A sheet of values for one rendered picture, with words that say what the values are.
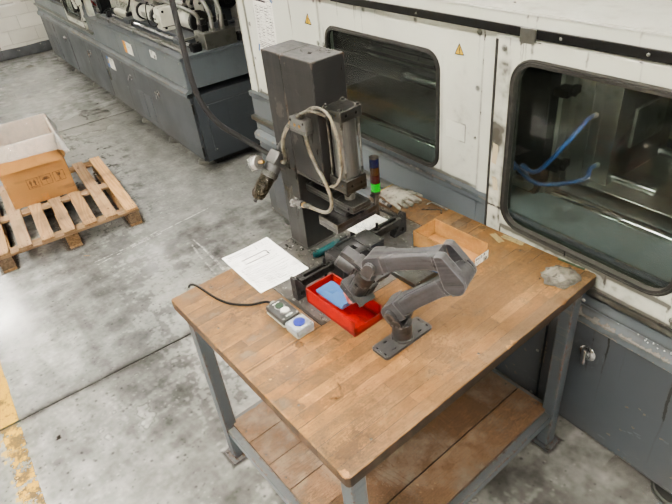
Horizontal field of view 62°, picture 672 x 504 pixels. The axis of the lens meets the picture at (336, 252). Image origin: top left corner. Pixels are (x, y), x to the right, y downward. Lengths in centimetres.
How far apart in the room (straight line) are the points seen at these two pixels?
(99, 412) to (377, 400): 183
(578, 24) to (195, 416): 228
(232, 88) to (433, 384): 380
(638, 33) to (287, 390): 137
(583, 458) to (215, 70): 382
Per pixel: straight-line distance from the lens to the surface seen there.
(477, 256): 211
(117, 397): 316
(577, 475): 264
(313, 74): 176
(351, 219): 190
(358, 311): 187
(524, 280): 202
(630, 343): 219
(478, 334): 180
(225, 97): 499
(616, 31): 183
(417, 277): 198
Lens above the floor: 214
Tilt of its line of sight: 35 degrees down
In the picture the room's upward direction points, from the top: 7 degrees counter-clockwise
